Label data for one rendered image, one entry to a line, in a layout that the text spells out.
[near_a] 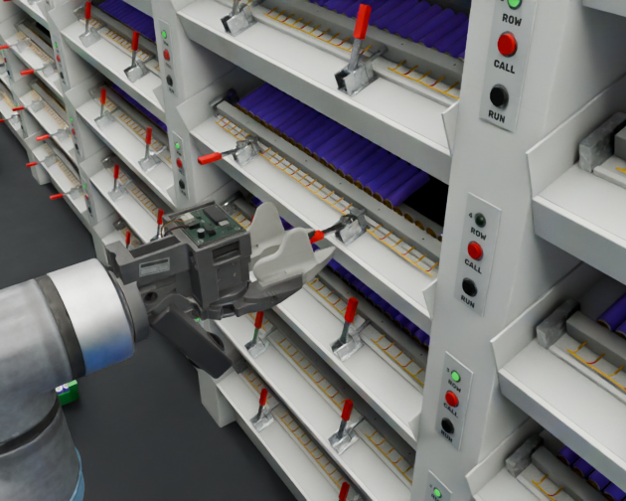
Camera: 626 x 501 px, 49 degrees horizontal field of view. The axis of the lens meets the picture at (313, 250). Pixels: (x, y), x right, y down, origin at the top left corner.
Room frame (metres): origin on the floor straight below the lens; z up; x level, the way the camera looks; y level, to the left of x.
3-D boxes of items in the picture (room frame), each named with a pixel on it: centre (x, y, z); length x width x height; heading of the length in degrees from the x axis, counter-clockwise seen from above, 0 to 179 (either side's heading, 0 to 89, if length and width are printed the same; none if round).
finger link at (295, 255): (0.54, 0.01, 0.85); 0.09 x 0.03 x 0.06; 116
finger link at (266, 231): (0.58, 0.04, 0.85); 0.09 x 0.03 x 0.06; 131
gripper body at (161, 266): (0.50, 0.12, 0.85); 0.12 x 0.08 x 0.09; 124
